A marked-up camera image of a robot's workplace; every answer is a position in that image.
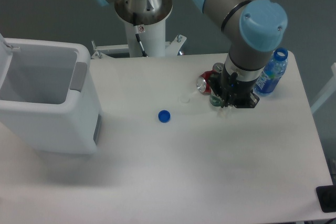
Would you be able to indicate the black device at edge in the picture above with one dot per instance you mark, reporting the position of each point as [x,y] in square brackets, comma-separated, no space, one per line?
[326,197]

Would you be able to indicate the green soda can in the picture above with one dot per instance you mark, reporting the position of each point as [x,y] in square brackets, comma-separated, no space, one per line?
[216,70]

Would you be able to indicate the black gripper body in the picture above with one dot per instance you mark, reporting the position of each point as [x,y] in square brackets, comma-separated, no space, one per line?
[234,92]

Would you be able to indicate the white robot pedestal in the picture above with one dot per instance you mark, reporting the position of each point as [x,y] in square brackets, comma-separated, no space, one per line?
[144,41]

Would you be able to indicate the blue plastic water bottle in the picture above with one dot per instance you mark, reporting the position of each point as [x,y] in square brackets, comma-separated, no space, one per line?
[272,72]

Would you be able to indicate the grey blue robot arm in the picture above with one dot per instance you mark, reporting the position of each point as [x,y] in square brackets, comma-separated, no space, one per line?
[255,28]

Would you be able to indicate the white open trash bin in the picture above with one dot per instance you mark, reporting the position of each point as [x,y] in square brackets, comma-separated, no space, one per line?
[48,98]

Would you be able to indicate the blue bottle cap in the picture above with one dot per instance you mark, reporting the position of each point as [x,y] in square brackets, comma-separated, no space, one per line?
[164,116]

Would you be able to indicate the crushed red soda can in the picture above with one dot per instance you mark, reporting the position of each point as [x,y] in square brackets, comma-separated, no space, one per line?
[202,83]

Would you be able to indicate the white frame at right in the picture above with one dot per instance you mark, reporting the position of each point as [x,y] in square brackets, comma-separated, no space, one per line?
[325,93]

